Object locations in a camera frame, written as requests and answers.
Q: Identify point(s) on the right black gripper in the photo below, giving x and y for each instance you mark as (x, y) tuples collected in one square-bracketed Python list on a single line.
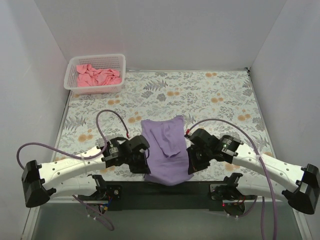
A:
[(197, 157)]

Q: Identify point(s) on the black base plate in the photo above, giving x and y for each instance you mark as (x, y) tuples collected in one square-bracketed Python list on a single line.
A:
[(142, 195)]

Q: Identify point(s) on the purple t shirt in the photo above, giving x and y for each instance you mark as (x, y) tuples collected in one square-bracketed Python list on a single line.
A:
[(168, 159)]

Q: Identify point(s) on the floral table mat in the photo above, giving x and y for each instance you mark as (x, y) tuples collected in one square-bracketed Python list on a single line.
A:
[(222, 103)]

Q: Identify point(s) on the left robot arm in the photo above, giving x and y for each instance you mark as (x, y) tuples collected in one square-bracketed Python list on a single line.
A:
[(74, 175)]

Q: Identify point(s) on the white plastic basket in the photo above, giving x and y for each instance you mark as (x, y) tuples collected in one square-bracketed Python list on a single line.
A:
[(102, 61)]

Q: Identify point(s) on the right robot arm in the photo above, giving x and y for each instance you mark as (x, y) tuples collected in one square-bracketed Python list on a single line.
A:
[(298, 185)]

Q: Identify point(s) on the pink t shirt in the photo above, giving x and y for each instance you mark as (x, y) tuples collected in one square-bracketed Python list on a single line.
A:
[(89, 76)]

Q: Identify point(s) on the aluminium rail frame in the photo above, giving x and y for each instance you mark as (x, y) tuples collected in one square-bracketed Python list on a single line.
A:
[(62, 199)]

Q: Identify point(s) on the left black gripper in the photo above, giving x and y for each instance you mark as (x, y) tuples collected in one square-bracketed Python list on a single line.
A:
[(139, 159)]

